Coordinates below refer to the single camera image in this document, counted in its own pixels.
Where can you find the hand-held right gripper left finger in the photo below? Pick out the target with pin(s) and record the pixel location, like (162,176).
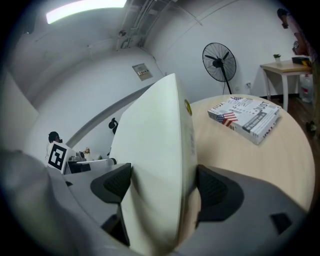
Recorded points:
(112,185)

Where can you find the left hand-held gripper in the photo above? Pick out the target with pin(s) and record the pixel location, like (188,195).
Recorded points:
(58,157)

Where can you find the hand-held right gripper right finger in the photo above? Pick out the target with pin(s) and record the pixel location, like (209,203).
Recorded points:
(225,197)

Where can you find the pale green box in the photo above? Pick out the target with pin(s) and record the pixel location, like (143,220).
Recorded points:
(155,155)

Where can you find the round wooden table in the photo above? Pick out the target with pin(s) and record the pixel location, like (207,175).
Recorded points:
(262,162)

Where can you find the printed flag pattern book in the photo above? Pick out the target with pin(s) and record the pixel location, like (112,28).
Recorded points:
(247,117)

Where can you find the black standing fan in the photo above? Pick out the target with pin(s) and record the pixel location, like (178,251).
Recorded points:
(220,63)

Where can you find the clear water bottle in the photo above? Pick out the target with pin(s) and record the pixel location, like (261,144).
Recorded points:
(307,87)

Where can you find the white leg wooden desk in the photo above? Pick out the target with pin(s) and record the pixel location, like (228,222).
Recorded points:
(285,67)

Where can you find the small potted plant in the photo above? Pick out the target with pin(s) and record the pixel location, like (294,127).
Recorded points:
(277,58)

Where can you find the ceiling light bar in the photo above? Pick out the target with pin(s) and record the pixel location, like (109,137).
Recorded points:
(85,10)

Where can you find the black box on desk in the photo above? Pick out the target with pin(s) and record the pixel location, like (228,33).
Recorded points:
(300,60)

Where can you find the grey wall electrical panel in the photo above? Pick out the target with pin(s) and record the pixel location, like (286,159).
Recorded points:
(142,72)

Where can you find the white wall socket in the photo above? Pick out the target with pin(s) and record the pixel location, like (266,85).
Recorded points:
(248,84)

